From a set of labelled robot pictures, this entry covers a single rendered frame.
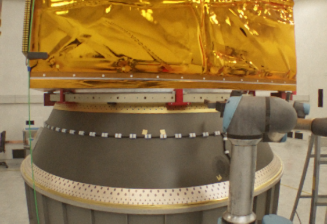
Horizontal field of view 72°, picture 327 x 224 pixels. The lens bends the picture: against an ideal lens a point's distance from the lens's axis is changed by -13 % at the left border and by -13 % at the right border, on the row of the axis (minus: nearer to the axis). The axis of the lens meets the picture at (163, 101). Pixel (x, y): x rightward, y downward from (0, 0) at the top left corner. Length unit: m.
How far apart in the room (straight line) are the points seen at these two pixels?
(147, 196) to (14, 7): 6.46
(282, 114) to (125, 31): 0.91
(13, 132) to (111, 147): 5.63
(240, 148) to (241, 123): 0.08
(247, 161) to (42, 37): 1.08
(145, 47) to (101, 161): 0.65
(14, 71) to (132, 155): 5.75
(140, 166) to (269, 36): 1.30
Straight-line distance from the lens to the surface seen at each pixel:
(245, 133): 0.79
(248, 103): 0.79
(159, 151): 1.36
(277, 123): 0.80
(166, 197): 1.30
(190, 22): 1.58
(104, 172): 1.38
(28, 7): 1.50
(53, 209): 1.63
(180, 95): 1.41
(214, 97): 1.53
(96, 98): 1.50
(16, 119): 6.86
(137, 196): 1.31
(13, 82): 6.86
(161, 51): 1.43
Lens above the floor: 1.71
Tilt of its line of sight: 2 degrees down
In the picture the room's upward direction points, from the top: straight up
